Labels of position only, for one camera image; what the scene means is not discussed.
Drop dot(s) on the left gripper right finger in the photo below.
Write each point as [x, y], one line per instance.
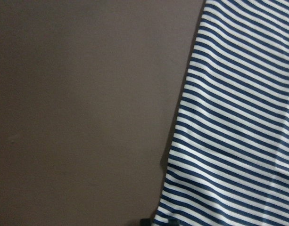
[173, 222]

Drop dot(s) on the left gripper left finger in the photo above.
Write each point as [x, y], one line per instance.
[145, 222]

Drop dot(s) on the striped polo shirt white collar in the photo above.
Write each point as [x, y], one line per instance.
[228, 164]

